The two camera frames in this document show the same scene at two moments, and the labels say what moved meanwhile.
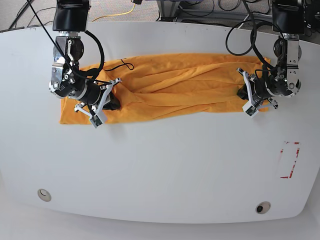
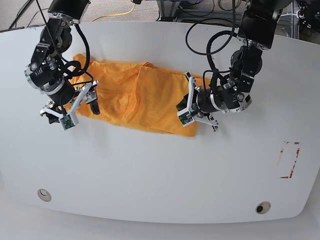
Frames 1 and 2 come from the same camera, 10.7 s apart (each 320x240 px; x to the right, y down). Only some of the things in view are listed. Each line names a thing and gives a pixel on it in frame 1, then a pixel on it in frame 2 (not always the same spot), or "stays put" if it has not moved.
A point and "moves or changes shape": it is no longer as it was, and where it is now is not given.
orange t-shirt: [165, 83] moves or changes shape
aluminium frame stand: [168, 10] stays put
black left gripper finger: [242, 92] → [183, 103]
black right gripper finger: [114, 104] → [95, 107]
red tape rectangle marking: [298, 150] stays put
